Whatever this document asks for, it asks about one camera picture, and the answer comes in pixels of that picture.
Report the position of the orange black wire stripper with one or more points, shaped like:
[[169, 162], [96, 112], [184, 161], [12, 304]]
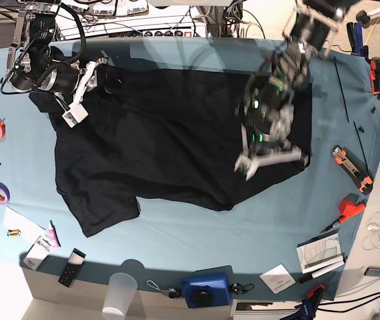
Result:
[[355, 168]]

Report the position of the white instruction card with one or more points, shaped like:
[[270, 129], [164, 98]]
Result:
[[277, 279]]

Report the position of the teal table cloth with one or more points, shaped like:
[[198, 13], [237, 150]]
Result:
[[169, 239]]

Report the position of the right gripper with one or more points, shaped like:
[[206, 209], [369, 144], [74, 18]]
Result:
[[75, 112]]

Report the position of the pink glue tube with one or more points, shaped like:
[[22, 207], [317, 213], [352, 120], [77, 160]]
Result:
[[53, 238]]

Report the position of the white booklet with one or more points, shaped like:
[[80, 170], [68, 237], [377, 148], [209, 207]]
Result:
[[319, 252]]

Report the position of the white packaged item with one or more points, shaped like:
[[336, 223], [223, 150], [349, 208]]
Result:
[[37, 253]]

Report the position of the purple tape roll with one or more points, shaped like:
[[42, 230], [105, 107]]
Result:
[[4, 194]]

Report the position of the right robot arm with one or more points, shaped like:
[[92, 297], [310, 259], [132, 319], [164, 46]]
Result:
[[33, 68]]

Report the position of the black t-shirt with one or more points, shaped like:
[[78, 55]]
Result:
[[165, 134]]

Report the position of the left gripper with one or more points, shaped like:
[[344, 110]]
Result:
[[253, 156]]

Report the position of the small battery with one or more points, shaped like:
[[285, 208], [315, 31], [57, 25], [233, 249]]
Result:
[[14, 233]]

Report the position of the blue plastic box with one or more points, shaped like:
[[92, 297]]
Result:
[[208, 290]]

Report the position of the clear plastic cup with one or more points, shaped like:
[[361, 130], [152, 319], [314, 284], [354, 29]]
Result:
[[120, 293]]

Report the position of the black remote control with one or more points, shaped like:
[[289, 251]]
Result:
[[72, 267]]

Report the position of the white paper sheet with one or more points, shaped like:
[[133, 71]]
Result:
[[29, 230]]

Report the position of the red black clamp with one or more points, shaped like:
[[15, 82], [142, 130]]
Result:
[[374, 75]]

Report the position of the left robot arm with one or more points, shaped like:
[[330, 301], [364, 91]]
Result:
[[266, 111]]

